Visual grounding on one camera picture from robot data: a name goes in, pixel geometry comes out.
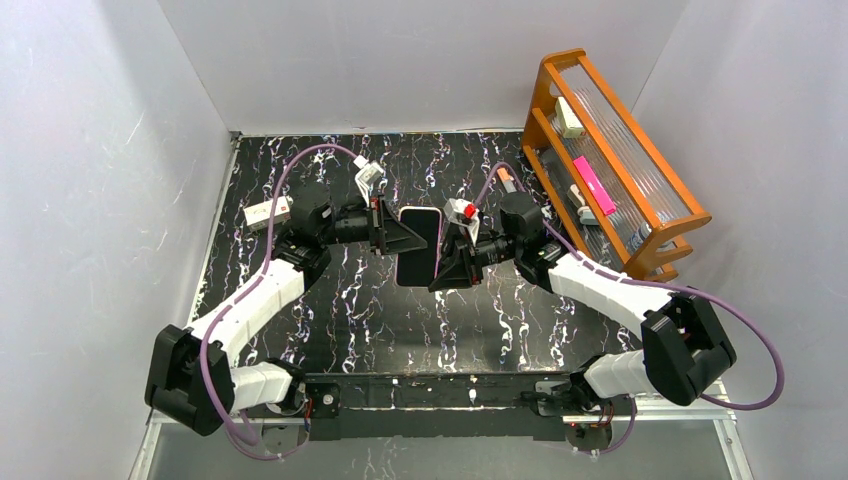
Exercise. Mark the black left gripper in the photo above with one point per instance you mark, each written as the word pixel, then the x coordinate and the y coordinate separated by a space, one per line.
pixel 380 225

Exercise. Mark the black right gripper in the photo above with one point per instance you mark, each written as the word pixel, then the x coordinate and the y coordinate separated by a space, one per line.
pixel 467 257

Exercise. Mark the pink cased smartphone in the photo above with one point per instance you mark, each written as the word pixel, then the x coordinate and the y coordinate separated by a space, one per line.
pixel 418 267

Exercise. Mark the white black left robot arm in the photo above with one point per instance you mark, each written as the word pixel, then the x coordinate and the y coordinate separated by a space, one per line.
pixel 194 375

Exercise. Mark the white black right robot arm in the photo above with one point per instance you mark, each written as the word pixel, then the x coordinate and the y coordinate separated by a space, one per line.
pixel 684 345

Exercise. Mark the orange grey marker pen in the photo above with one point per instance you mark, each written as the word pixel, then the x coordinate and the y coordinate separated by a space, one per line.
pixel 506 180

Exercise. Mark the white grey small device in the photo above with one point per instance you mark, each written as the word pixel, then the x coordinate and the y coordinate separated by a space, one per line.
pixel 585 215

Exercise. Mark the white red small box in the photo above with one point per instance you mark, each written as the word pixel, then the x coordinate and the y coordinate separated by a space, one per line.
pixel 257 216

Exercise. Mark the pink flat box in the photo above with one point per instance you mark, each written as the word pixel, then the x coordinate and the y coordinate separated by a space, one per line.
pixel 595 186

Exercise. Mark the orange wooden shelf rack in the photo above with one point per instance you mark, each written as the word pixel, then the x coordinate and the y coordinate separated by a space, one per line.
pixel 642 184

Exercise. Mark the cream white box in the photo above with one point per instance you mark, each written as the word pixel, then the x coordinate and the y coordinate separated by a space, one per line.
pixel 565 122

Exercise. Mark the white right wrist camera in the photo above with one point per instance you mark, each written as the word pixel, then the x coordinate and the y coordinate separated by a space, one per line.
pixel 465 215

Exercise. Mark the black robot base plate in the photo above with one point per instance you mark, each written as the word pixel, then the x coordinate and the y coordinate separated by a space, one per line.
pixel 543 406

